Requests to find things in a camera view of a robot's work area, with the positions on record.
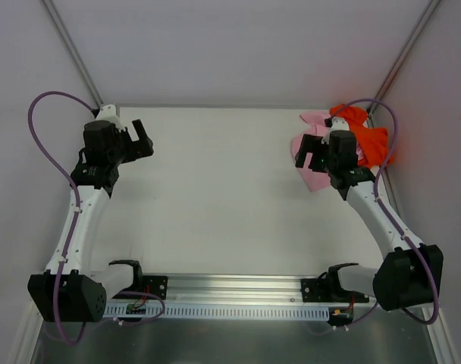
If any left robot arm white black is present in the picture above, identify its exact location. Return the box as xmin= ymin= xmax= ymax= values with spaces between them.
xmin=27 ymin=119 xmax=154 ymax=323

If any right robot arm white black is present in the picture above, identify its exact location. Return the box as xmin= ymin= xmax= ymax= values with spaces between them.
xmin=295 ymin=130 xmax=444 ymax=317

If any orange t shirt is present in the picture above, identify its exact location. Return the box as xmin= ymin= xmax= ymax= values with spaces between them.
xmin=329 ymin=104 xmax=390 ymax=168

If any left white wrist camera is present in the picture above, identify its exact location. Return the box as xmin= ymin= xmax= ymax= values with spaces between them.
xmin=93 ymin=104 xmax=122 ymax=129

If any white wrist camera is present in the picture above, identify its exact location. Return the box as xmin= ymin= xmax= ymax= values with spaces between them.
xmin=93 ymin=104 xmax=122 ymax=129
xmin=322 ymin=117 xmax=350 ymax=144

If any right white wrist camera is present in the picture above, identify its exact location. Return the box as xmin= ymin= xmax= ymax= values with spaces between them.
xmin=322 ymin=117 xmax=350 ymax=144

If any right aluminium frame post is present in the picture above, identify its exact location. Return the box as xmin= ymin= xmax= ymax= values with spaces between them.
xmin=368 ymin=0 xmax=443 ymax=115

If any aluminium frame post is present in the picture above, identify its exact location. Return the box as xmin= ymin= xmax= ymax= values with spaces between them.
xmin=39 ymin=0 xmax=104 ymax=106
xmin=368 ymin=0 xmax=443 ymax=115

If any left aluminium frame post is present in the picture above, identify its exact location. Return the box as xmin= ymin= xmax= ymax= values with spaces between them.
xmin=39 ymin=0 xmax=104 ymax=106

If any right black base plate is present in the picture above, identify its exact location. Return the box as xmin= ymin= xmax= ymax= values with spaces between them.
xmin=300 ymin=276 xmax=369 ymax=303

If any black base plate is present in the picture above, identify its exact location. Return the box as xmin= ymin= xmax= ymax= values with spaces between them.
xmin=140 ymin=275 xmax=168 ymax=300
xmin=300 ymin=276 xmax=369 ymax=303

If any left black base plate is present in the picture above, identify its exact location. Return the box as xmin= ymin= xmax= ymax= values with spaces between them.
xmin=140 ymin=275 xmax=168 ymax=300

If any aluminium mounting rail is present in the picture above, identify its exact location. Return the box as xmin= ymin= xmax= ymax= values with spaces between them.
xmin=112 ymin=274 xmax=349 ymax=306

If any white slotted cable duct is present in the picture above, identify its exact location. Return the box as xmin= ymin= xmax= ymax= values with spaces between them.
xmin=103 ymin=302 xmax=330 ymax=322

